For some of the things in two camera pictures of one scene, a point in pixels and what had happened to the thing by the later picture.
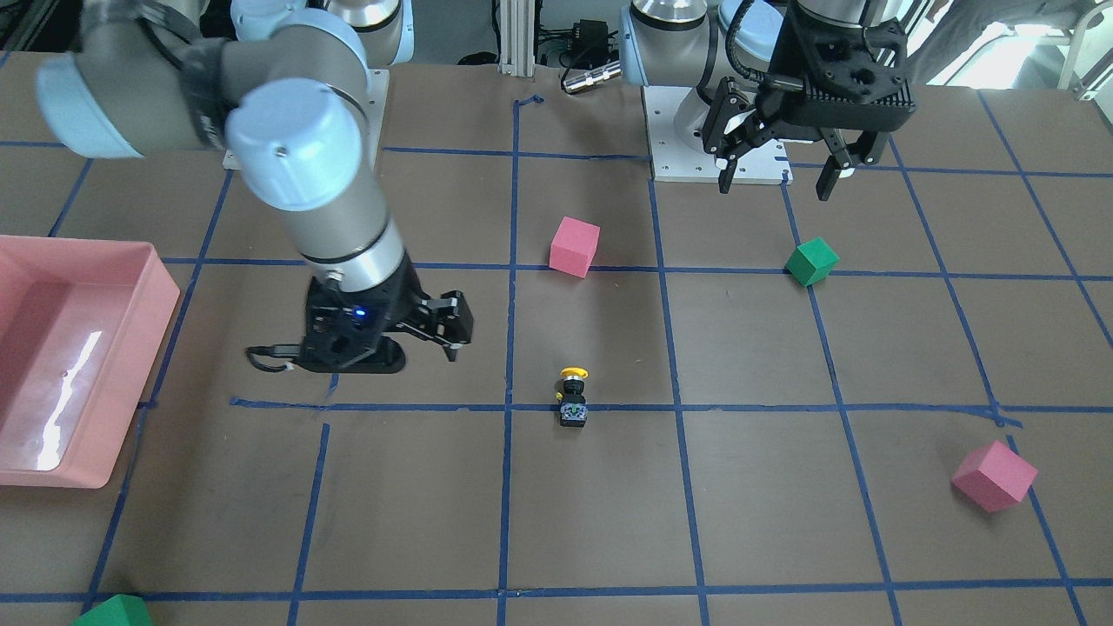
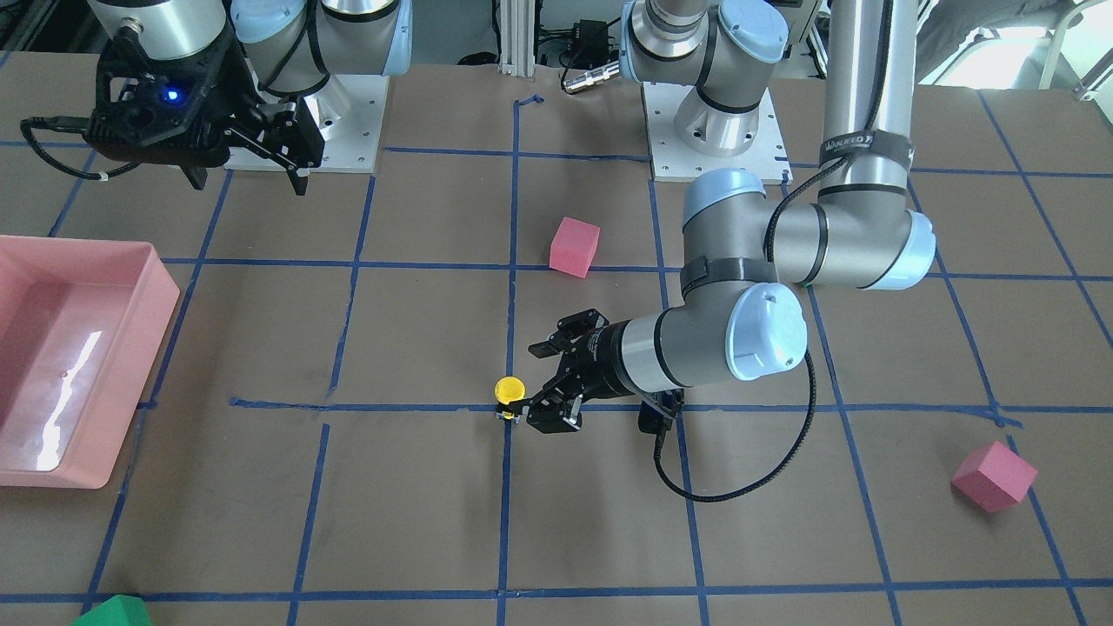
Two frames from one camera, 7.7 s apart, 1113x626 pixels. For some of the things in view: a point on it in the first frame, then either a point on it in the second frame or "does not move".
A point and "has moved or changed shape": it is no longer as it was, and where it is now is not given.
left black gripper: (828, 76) -> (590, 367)
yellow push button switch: (574, 402) has moved or changed shape
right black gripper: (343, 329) -> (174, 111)
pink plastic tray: (81, 320) does not move
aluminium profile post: (517, 37) does not move
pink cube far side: (993, 476) does not move
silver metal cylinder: (578, 82) does not move
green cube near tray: (119, 610) does not move
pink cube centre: (573, 246) does not move
